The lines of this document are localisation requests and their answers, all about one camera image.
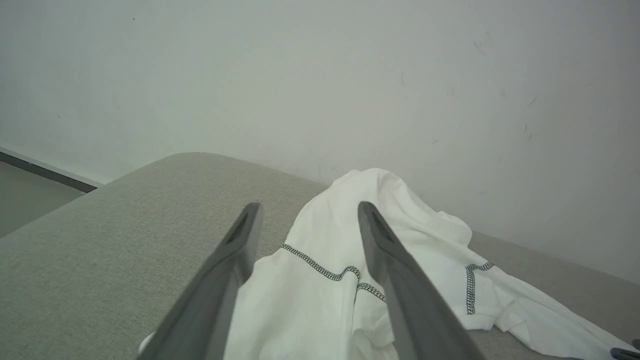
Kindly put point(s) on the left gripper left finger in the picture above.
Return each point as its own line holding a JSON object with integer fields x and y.
{"x": 210, "y": 310}

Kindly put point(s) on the dark baseboard strip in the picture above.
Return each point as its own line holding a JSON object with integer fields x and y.
{"x": 45, "y": 171}

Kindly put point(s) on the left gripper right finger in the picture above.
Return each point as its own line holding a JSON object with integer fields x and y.
{"x": 415, "y": 310}

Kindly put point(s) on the white shirt with grey stitching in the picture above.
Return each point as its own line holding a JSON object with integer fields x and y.
{"x": 320, "y": 310}

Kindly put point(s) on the grey fabric sofa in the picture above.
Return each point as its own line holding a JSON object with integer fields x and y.
{"x": 100, "y": 250}

